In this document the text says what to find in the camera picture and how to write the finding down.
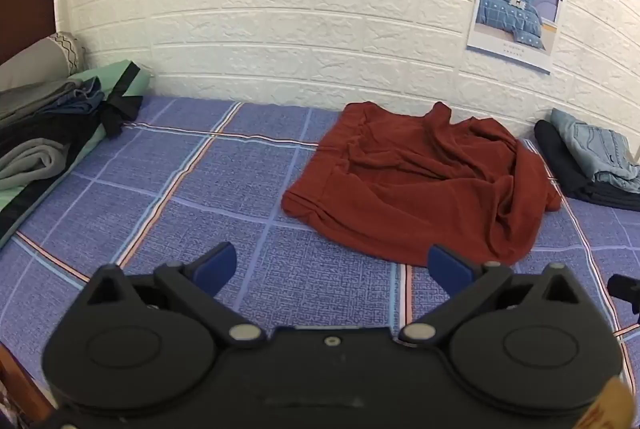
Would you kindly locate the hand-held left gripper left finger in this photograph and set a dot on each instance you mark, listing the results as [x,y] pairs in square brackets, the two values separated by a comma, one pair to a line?
[216,266]

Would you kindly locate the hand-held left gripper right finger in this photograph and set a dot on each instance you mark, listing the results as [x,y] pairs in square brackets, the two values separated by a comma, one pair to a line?
[449,268]

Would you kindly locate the red pants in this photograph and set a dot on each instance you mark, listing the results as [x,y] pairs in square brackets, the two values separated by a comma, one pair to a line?
[415,179]

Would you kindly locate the dark folded pants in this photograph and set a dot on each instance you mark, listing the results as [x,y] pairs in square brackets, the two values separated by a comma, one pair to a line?
[565,169]

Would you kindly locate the blue plaid bedsheet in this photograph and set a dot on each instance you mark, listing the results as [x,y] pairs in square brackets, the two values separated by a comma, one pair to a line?
[200,199]

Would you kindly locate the light blue folded jeans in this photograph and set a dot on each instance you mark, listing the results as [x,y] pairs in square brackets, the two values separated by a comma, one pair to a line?
[595,144]

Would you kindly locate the pile of folded clothes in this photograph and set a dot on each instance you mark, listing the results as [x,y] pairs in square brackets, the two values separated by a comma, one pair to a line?
[127,81]

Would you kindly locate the light grey fleece cloth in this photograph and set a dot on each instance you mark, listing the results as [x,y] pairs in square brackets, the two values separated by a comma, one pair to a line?
[30,166]

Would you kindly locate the tan tag with red print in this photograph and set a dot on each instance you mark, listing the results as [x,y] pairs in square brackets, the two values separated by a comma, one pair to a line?
[610,406]

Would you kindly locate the blue folded cloth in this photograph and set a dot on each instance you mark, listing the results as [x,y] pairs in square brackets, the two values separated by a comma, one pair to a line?
[80,99]

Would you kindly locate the black folded cloth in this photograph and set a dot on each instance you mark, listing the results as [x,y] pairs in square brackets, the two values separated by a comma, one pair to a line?
[45,131]

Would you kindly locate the dark grey folded cloth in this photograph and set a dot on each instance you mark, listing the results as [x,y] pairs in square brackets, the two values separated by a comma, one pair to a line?
[30,101]

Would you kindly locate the grey zigzag pillow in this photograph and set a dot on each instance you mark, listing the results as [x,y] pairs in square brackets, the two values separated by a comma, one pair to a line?
[42,59]

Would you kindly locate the wooden bed frame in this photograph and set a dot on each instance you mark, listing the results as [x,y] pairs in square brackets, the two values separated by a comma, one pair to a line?
[20,389]

